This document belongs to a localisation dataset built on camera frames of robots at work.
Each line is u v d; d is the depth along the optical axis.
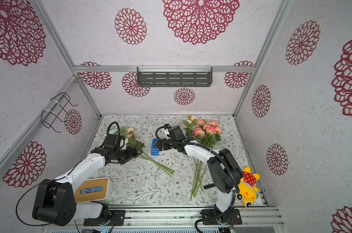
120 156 0.73
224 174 0.48
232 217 0.73
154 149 0.96
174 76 0.94
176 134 0.71
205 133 1.02
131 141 0.96
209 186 0.85
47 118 0.72
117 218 0.73
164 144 0.80
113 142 0.68
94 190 0.81
